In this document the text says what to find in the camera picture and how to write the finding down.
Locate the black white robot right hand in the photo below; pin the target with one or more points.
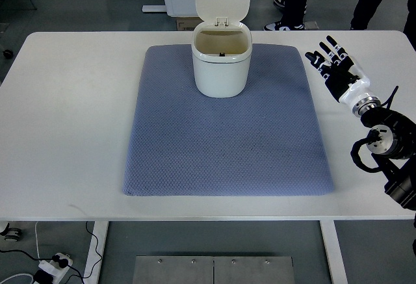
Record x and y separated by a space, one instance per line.
343 78

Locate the caster wheel lower left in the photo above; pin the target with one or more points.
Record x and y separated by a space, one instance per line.
9 233

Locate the white power strip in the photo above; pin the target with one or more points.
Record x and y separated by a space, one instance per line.
57 266

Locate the cardboard box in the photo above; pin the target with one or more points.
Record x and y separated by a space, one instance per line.
187 23

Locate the metal floor plate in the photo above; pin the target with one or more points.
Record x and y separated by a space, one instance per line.
213 269

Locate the black caster wheel left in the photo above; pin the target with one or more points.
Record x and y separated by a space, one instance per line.
8 54

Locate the white trash bin open lid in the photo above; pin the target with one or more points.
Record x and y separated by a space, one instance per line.
221 47

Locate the white table right leg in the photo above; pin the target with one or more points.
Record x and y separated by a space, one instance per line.
333 252

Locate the blue textured cloth mat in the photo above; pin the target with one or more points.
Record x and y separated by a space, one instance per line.
266 141

